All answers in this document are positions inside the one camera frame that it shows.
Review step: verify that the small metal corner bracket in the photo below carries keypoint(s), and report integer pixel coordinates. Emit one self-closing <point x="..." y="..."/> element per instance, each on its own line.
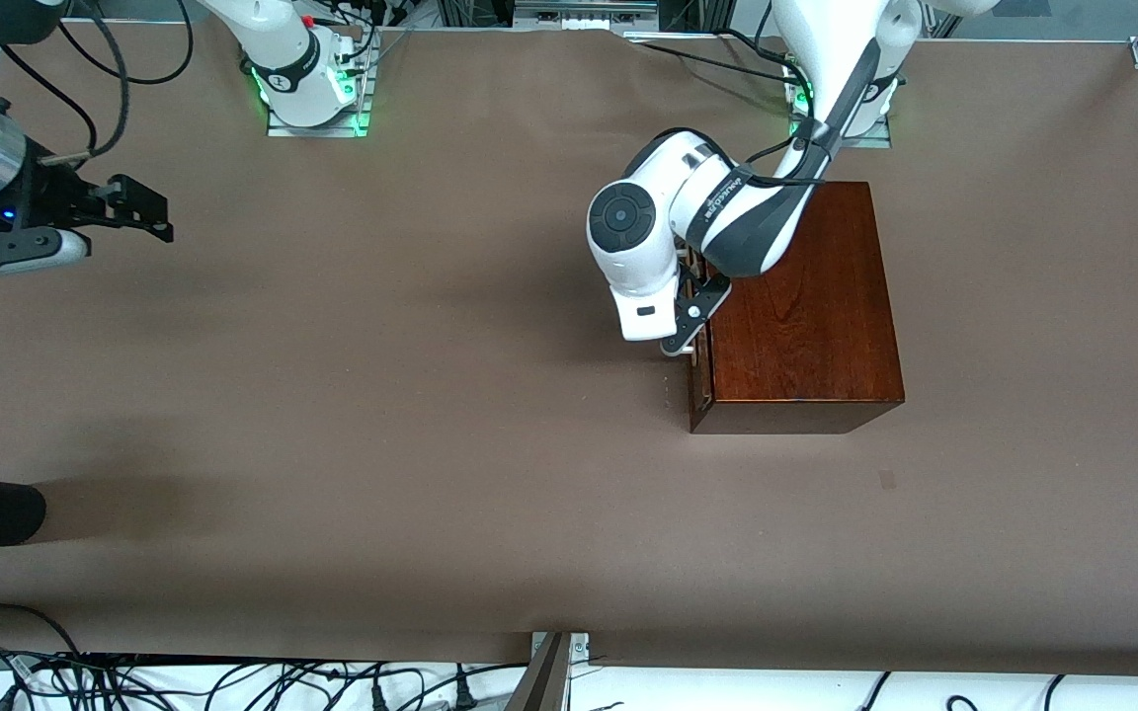
<point x="581" y="647"/>

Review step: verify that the dark brown wooden cabinet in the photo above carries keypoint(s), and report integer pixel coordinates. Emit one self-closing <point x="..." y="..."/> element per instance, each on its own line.
<point x="806" y="326"/>

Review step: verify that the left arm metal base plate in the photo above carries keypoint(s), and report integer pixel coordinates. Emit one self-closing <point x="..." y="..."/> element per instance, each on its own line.
<point x="875" y="141"/>

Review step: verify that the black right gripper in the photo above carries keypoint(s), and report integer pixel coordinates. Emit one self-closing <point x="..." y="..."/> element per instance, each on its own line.
<point x="47" y="200"/>

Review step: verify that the grey device with ports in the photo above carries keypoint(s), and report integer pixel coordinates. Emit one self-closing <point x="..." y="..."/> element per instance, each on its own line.
<point x="579" y="12"/>

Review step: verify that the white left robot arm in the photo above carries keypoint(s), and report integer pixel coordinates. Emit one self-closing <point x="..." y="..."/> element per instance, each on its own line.
<point x="648" y="247"/>

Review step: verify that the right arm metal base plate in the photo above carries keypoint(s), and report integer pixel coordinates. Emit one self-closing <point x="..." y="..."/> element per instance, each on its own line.
<point x="283" y="126"/>

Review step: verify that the dark metal beam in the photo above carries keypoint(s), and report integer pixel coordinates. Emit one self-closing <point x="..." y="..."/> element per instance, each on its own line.
<point x="544" y="681"/>

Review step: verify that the brown paper table cover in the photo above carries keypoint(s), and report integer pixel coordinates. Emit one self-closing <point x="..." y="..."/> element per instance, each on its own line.
<point x="431" y="494"/>

